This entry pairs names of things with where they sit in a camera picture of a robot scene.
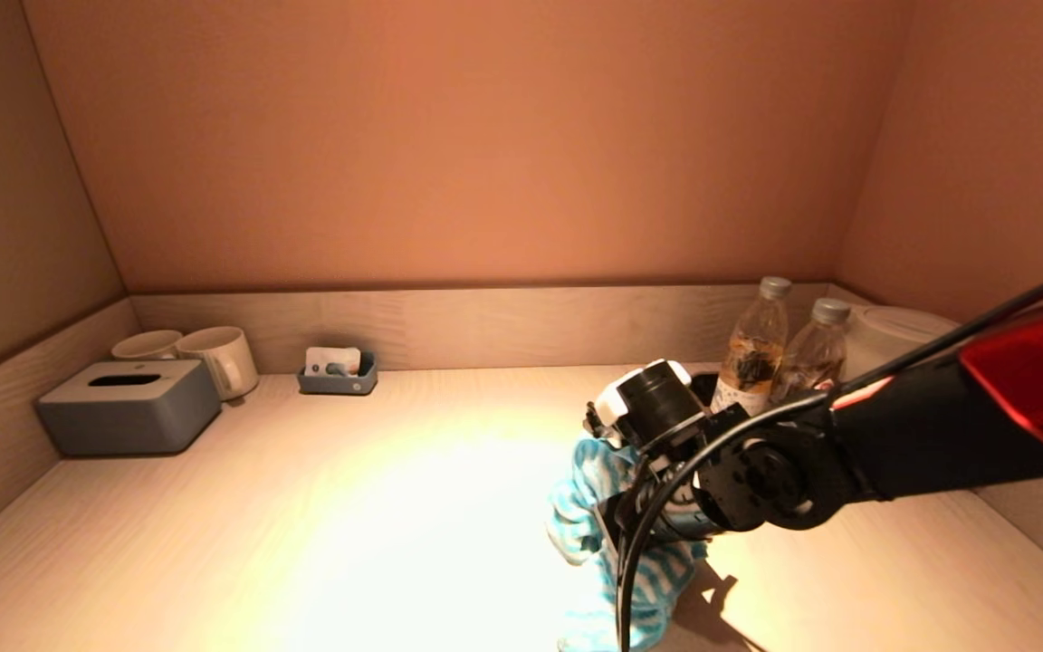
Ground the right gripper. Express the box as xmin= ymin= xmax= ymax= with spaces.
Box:
xmin=590 ymin=364 xmax=714 ymax=546

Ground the blue white striped cloth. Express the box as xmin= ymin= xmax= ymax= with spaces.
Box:
xmin=546 ymin=435 xmax=709 ymax=652

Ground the clear plastic water bottle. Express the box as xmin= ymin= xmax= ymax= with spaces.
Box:
xmin=711 ymin=276 xmax=792 ymax=417
xmin=770 ymin=298 xmax=852 ymax=406

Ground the white electric kettle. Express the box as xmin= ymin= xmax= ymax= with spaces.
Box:
xmin=845 ymin=304 xmax=962 ymax=383

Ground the small grey tray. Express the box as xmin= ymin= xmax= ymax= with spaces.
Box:
xmin=296 ymin=350 xmax=379 ymax=397

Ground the white sachet packet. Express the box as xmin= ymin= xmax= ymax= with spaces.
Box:
xmin=304 ymin=346 xmax=363 ymax=378

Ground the white ceramic mug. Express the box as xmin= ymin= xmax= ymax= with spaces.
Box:
xmin=110 ymin=329 xmax=184 ymax=362
xmin=175 ymin=325 xmax=260 ymax=403

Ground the grey tissue box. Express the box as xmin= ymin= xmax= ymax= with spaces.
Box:
xmin=36 ymin=359 xmax=223 ymax=457

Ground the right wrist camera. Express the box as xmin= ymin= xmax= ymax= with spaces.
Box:
xmin=592 ymin=359 xmax=694 ymax=430

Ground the black cable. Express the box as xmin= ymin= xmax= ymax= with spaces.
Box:
xmin=616 ymin=259 xmax=1043 ymax=652

